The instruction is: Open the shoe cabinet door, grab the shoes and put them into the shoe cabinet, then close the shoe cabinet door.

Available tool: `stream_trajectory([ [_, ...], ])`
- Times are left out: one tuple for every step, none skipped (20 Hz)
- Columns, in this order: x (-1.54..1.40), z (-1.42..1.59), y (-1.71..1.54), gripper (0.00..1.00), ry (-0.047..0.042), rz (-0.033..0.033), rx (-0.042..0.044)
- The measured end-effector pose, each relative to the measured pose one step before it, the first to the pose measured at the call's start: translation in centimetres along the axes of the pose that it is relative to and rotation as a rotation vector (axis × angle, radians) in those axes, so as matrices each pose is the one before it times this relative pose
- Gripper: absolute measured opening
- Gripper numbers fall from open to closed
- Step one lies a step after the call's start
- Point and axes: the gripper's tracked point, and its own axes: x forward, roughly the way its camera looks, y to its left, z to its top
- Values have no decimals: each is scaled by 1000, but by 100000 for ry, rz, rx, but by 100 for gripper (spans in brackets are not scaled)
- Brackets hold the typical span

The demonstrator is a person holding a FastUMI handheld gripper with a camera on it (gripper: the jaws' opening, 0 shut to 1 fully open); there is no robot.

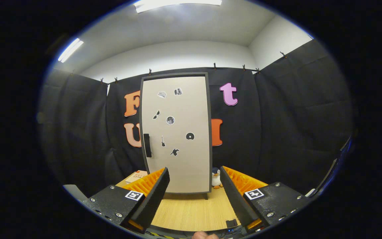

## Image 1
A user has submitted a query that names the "black backdrop cloth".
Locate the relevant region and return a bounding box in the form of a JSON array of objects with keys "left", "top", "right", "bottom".
[{"left": 38, "top": 39, "right": 354, "bottom": 196}]

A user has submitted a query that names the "small penguin toy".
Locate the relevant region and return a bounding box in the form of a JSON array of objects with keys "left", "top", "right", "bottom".
[{"left": 211, "top": 167, "right": 223, "bottom": 190}]

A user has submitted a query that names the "wide ceiling light panel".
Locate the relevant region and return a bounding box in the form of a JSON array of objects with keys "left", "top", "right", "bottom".
[{"left": 134, "top": 0, "right": 223, "bottom": 14}]

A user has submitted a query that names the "beige shoe cabinet door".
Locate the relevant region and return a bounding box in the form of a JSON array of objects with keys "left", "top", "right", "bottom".
[{"left": 142, "top": 76, "right": 210, "bottom": 194}]

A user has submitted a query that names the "beige cover book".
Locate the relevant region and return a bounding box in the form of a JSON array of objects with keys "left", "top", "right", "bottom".
[{"left": 125, "top": 170, "right": 148, "bottom": 184}]

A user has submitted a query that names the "row of black clips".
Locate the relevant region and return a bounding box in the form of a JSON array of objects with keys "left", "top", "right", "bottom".
[{"left": 72, "top": 51, "right": 286, "bottom": 83}]

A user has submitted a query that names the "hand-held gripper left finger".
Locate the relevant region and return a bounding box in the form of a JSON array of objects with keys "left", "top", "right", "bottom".
[{"left": 82, "top": 167, "right": 170, "bottom": 233}]

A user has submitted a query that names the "narrow ceiling light strip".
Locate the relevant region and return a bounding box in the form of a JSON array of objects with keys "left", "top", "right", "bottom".
[{"left": 57, "top": 38, "right": 84, "bottom": 63}]

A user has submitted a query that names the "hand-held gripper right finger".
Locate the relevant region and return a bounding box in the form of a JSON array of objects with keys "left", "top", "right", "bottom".
[{"left": 220, "top": 166, "right": 312, "bottom": 232}]

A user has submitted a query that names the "dark grey shoe cabinet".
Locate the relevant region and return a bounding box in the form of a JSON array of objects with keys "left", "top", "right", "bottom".
[{"left": 139, "top": 72, "right": 213, "bottom": 199}]

